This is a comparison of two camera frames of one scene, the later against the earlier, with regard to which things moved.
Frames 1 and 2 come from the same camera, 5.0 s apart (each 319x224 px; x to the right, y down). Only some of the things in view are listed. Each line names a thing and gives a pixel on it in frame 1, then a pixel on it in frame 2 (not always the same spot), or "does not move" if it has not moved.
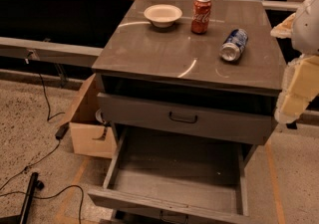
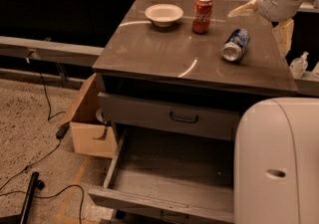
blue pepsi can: x=231 y=48 does not move
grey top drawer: x=222 y=119 does not move
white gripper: x=307 y=28 -> x=275 y=3
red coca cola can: x=202 y=6 does not move
